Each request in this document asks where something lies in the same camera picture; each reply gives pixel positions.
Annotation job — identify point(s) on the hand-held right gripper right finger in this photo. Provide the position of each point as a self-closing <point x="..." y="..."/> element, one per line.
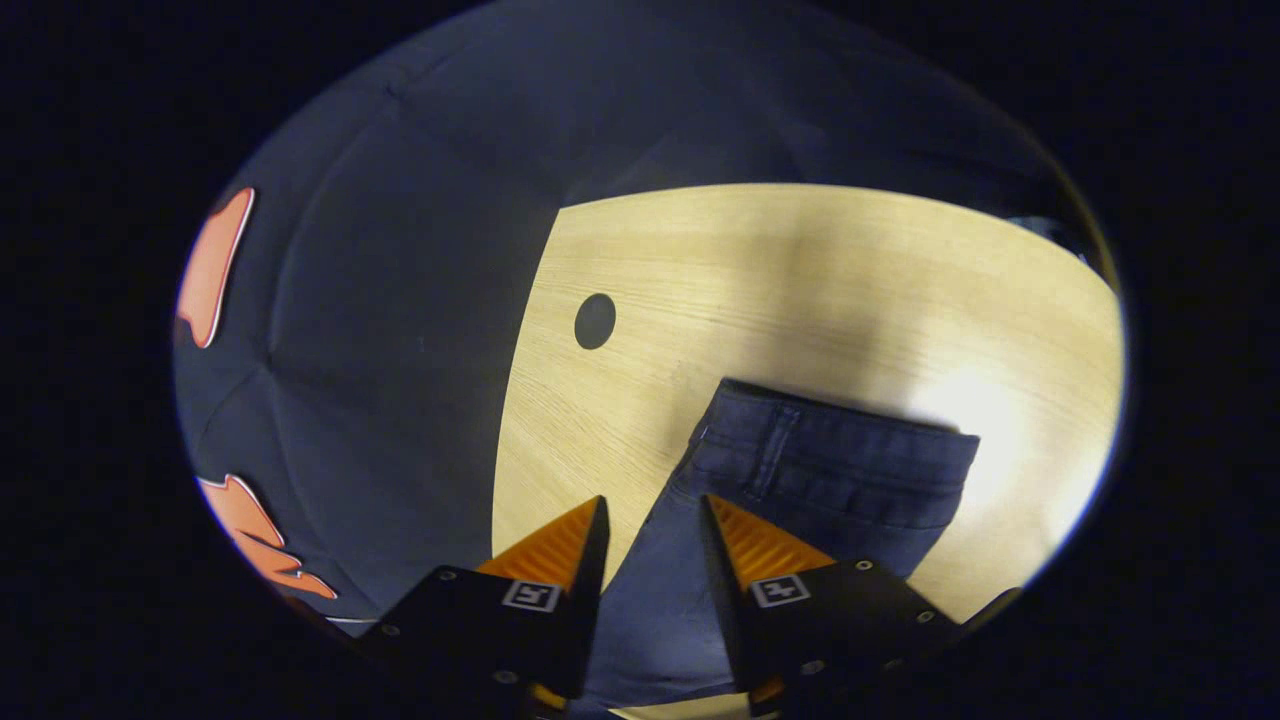
<point x="725" y="600"/>

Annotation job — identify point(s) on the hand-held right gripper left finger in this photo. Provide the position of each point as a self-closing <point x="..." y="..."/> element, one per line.
<point x="585" y="600"/>

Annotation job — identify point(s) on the dark grey jeans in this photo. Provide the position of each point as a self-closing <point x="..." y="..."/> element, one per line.
<point x="850" y="460"/>

